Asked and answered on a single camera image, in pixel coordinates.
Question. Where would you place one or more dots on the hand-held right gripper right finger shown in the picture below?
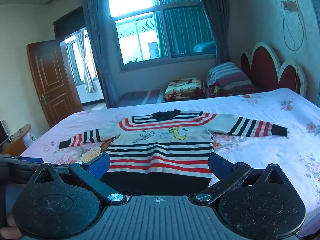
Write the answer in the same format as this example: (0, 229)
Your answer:
(220, 165)

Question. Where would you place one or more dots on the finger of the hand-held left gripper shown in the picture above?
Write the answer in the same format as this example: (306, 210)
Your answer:
(32, 160)

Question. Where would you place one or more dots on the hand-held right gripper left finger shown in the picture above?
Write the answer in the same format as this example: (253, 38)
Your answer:
(98, 166)

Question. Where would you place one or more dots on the striped knit sweater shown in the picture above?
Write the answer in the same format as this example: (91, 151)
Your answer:
(160, 150)

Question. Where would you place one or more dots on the person's left hand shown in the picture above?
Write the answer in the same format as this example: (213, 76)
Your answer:
(11, 226)

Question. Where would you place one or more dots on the white plastic bag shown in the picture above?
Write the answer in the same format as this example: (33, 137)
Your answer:
(30, 138)

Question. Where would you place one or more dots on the wooden desk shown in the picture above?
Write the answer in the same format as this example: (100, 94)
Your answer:
(17, 142)

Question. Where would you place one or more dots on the dark screen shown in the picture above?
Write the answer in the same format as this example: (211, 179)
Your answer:
(2, 136)

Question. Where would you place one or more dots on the clear glass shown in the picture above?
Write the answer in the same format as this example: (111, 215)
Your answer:
(6, 128)

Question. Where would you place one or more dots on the bed with floral sheet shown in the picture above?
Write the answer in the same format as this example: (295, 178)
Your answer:
(262, 155)

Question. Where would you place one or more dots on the red floral folded blanket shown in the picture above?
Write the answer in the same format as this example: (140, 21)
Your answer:
(217, 91)

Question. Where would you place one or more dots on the low bed with striped sheet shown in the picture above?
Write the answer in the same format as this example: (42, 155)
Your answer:
(140, 97)

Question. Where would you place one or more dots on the brown wooden door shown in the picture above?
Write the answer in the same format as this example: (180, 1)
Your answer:
(52, 80)

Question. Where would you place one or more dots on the printed folded blanket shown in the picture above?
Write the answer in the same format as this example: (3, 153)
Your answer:
(182, 87)

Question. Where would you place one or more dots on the striped pillow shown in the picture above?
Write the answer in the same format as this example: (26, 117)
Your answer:
(227, 76)

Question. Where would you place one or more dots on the white sheer curtain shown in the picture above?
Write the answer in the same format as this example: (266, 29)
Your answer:
(86, 62)

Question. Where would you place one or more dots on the red and white scalloped headboard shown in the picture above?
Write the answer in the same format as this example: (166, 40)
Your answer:
(265, 70)

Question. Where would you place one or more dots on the small window in next room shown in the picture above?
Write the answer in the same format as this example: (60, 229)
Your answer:
(75, 60)

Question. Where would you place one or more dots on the blue folded quilt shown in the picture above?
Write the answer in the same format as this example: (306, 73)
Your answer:
(205, 47)

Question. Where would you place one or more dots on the grey curtain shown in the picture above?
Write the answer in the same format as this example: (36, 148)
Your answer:
(97, 42)
(215, 17)

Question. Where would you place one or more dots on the large sliding window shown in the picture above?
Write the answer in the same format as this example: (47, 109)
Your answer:
(140, 40)

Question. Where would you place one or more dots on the wall socket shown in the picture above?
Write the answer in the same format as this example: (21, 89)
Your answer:
(290, 5)

